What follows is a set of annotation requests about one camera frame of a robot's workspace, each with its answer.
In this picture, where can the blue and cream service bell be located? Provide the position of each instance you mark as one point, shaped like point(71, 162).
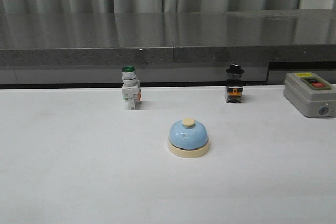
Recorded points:
point(188, 138)

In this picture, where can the grey granite counter ledge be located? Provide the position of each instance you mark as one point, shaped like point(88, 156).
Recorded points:
point(166, 49)

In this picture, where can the grey push button station box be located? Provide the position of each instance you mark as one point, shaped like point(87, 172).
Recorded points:
point(310, 94)

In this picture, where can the green pushbutton switch white body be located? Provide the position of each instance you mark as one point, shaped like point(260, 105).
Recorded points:
point(131, 89)

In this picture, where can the black rotary selector switch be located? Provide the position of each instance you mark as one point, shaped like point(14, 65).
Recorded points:
point(234, 86)

